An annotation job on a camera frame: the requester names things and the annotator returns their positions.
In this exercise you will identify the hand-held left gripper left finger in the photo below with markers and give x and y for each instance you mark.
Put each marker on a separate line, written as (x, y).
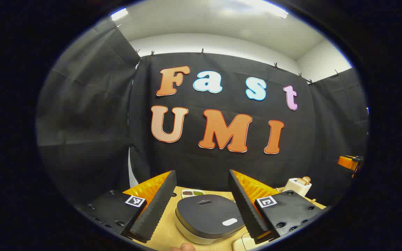
(155, 205)

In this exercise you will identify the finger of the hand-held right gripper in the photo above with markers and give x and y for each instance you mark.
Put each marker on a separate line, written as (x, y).
(345, 162)

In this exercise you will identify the ceiling light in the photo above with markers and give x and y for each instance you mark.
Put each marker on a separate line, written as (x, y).
(119, 14)

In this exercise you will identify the clear plastic rice container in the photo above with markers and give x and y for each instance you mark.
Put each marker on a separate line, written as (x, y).
(243, 244)

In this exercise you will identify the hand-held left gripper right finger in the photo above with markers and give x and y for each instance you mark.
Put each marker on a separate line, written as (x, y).
(246, 205)

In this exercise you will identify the small white divided dish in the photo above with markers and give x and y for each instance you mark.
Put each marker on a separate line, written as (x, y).
(192, 193)

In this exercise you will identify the dark grey rice cooker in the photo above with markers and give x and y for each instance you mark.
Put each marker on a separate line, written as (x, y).
(204, 212)

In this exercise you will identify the white toaster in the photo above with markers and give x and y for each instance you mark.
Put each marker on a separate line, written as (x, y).
(297, 188)

